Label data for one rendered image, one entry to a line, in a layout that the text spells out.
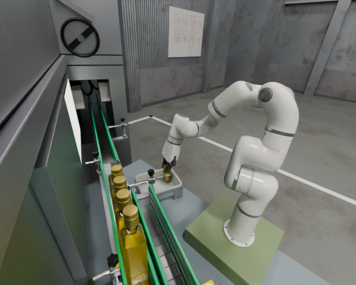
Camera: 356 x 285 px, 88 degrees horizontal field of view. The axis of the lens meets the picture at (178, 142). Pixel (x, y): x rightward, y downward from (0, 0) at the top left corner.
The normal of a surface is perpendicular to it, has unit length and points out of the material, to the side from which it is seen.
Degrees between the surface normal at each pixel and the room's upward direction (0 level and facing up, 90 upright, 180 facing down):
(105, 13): 90
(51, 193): 90
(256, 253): 4
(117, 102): 90
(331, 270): 0
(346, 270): 0
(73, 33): 90
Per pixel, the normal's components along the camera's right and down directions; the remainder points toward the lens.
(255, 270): 0.11, -0.86
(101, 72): 0.43, 0.46
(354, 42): -0.67, 0.33
